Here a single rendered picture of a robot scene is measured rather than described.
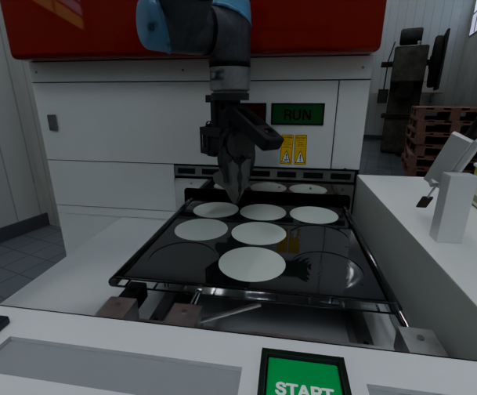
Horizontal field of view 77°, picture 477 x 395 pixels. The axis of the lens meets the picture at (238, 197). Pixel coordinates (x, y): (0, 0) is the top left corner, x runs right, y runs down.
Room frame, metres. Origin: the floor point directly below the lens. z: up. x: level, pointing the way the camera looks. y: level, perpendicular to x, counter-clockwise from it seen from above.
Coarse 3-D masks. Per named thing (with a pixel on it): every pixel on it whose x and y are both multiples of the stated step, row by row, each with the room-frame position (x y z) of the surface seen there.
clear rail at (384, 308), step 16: (160, 288) 0.34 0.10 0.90; (176, 288) 0.33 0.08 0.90; (192, 288) 0.33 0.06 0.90; (208, 288) 0.33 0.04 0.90; (224, 288) 0.33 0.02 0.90; (240, 288) 0.33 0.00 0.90; (304, 304) 0.31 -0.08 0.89; (320, 304) 0.30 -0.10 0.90; (336, 304) 0.30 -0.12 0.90; (352, 304) 0.30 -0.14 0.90; (368, 304) 0.30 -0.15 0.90; (384, 304) 0.30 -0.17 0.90
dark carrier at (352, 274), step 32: (288, 224) 0.54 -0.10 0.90; (320, 224) 0.54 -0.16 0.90; (160, 256) 0.42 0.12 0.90; (192, 256) 0.42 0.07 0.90; (288, 256) 0.41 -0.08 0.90; (320, 256) 0.42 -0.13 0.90; (352, 256) 0.41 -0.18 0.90; (256, 288) 0.33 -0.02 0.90; (288, 288) 0.33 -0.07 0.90; (320, 288) 0.33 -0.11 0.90; (352, 288) 0.33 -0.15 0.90
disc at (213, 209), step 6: (204, 204) 0.66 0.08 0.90; (210, 204) 0.66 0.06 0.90; (216, 204) 0.66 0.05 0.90; (222, 204) 0.66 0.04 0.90; (228, 204) 0.66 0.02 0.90; (198, 210) 0.62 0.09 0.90; (204, 210) 0.62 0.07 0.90; (210, 210) 0.62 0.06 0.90; (216, 210) 0.62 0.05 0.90; (222, 210) 0.62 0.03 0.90; (228, 210) 0.61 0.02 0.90; (234, 210) 0.61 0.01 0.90; (204, 216) 0.58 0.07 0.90; (210, 216) 0.58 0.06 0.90; (216, 216) 0.58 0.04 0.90; (222, 216) 0.58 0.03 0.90
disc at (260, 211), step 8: (248, 208) 0.63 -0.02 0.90; (256, 208) 0.63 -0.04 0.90; (264, 208) 0.63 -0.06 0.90; (272, 208) 0.63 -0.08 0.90; (280, 208) 0.63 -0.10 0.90; (248, 216) 0.58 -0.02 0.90; (256, 216) 0.58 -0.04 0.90; (264, 216) 0.58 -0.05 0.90; (272, 216) 0.58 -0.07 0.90; (280, 216) 0.58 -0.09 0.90
